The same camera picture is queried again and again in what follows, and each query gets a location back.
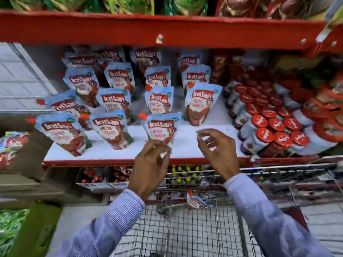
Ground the person's right forearm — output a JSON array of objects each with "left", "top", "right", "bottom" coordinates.
[{"left": 224, "top": 173, "right": 334, "bottom": 257}]

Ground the green cardboard box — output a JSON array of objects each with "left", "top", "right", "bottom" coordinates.
[{"left": 8, "top": 201, "right": 64, "bottom": 257}]

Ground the pile of green vegetable packets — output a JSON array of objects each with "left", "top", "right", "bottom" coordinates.
[{"left": 0, "top": 209, "right": 29, "bottom": 257}]

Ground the group of red-capped sauce bottles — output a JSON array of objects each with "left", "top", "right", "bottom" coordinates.
[{"left": 223, "top": 65, "right": 311, "bottom": 158}]

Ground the person's left forearm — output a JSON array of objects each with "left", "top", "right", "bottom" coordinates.
[{"left": 52, "top": 188, "right": 146, "bottom": 257}]

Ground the brown cardboard box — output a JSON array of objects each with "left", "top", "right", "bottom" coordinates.
[{"left": 0, "top": 123, "right": 81, "bottom": 209}]

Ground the person's left hand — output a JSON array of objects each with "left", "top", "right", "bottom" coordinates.
[{"left": 128, "top": 140, "right": 172, "bottom": 201}]

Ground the small ketchup pouch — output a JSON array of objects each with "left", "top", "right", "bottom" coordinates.
[{"left": 186, "top": 190, "right": 215, "bottom": 211}]

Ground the row of yellow-capped bottles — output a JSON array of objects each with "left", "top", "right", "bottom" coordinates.
[{"left": 167, "top": 165, "right": 203, "bottom": 185}]

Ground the row of red-brown packets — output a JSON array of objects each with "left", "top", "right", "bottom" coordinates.
[{"left": 218, "top": 0, "right": 331, "bottom": 20}]

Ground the red metal shelf beam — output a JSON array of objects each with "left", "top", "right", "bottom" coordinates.
[{"left": 0, "top": 9, "right": 343, "bottom": 55}]

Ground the row of small red-capped bottles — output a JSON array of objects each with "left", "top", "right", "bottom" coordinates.
[{"left": 80, "top": 166, "right": 133, "bottom": 185}]

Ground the metal wire shopping cart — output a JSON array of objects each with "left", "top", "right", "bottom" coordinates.
[{"left": 111, "top": 163, "right": 343, "bottom": 257}]

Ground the row of green packets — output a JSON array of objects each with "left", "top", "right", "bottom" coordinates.
[{"left": 8, "top": 0, "right": 208, "bottom": 16}]

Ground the white shelf board red edge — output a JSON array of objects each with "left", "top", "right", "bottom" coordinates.
[{"left": 42, "top": 85, "right": 343, "bottom": 168}]

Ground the colourful snack packet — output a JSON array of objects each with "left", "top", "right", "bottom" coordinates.
[{"left": 0, "top": 131, "right": 30, "bottom": 169}]

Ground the group of orange-lidded jars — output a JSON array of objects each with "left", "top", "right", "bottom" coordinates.
[{"left": 273, "top": 69, "right": 343, "bottom": 156}]

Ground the person's right hand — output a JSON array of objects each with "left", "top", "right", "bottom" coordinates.
[{"left": 197, "top": 128, "right": 241, "bottom": 182}]

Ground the group of blue ketchup pouches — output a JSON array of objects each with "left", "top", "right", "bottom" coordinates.
[{"left": 25, "top": 45, "right": 223, "bottom": 157}]

